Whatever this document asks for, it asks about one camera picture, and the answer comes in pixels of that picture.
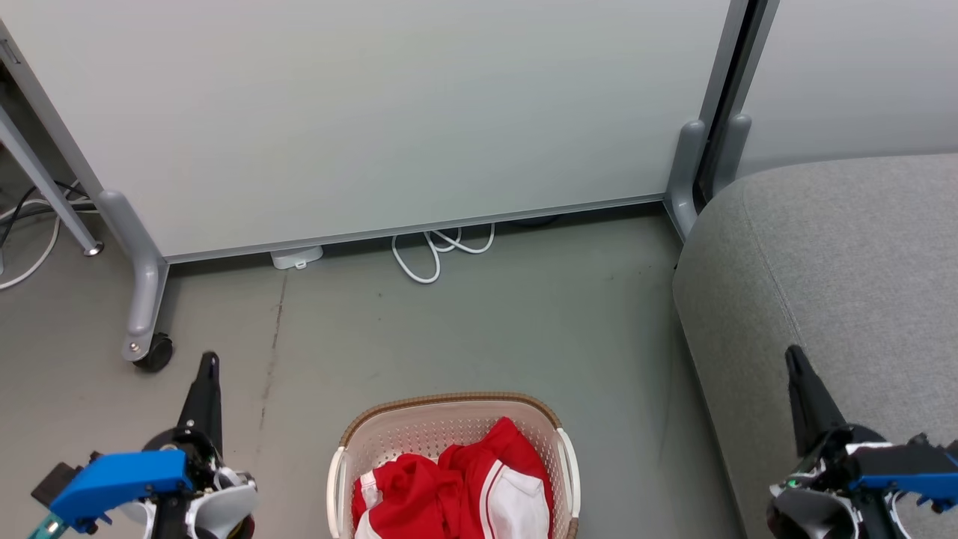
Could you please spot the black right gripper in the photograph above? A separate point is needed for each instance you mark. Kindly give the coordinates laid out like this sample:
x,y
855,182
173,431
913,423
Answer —
x,y
834,453

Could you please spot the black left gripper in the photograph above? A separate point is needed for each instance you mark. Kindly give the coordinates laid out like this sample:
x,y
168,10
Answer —
x,y
198,449

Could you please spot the red and white garment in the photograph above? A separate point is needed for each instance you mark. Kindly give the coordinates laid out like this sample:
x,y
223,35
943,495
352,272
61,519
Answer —
x,y
419,486

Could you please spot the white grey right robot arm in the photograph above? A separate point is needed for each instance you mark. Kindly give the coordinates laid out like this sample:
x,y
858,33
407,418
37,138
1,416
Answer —
x,y
808,520

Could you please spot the grey fabric sofa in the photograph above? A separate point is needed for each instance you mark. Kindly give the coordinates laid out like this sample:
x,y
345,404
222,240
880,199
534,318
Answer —
x,y
823,262

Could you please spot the black caster wheel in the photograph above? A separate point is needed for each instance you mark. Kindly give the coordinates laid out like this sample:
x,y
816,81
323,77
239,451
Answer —
x,y
157,353

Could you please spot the long grey partition foot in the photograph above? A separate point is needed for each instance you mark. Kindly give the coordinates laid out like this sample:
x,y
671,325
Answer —
x,y
146,299

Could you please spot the small white floor adapter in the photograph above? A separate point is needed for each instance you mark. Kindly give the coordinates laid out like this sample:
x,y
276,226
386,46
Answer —
x,y
296,257

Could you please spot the cream plastic laundry basket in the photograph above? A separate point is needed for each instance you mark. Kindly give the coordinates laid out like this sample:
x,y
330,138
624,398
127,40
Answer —
x,y
419,430

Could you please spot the short grey partition foot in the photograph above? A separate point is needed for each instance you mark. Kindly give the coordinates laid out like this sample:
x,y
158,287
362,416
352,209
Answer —
x,y
733,150
687,180

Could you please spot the grey metal table leg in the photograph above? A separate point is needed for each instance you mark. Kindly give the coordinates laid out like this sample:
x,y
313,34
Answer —
x,y
52,195

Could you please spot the narrow white partition panel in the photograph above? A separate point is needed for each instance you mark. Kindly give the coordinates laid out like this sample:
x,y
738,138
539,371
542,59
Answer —
x,y
861,75

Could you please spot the wide white partition panel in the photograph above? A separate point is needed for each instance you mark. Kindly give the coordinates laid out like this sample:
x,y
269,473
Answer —
x,y
374,112

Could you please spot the blue right camera mount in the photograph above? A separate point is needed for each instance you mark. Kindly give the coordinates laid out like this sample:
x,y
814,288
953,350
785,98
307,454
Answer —
x,y
905,464

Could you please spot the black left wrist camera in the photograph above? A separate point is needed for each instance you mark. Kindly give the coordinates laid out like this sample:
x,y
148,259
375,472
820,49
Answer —
x,y
56,483

